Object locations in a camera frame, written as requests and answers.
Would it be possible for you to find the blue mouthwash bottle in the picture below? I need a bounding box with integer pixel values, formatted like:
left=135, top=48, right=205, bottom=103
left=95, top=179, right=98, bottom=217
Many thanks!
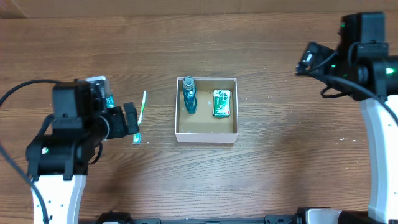
left=182, top=76, right=197, bottom=114

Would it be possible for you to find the green white soap bar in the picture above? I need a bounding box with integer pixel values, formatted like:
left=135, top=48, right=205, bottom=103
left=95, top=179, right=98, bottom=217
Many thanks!
left=213, top=90, right=231, bottom=118

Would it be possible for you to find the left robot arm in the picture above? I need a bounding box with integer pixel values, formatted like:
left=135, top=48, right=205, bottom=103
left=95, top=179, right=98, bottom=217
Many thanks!
left=26, top=76, right=139, bottom=223

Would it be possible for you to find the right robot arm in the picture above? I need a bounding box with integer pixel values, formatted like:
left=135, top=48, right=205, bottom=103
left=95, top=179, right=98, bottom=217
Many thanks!
left=296, top=12, right=397, bottom=223

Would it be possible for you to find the green white toothbrush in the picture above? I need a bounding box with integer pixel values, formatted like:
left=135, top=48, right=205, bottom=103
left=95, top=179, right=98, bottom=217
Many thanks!
left=132, top=90, right=147, bottom=145

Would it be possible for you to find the red green toothpaste tube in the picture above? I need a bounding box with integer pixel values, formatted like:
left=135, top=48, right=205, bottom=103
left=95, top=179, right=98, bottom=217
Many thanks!
left=106, top=95, right=115, bottom=108

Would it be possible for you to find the white open cardboard box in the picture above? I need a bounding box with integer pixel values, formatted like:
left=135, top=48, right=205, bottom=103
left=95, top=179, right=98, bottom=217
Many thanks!
left=175, top=77, right=239, bottom=144

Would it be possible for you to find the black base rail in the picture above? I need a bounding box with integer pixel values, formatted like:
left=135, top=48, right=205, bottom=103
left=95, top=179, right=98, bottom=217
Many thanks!
left=78, top=211, right=303, bottom=224

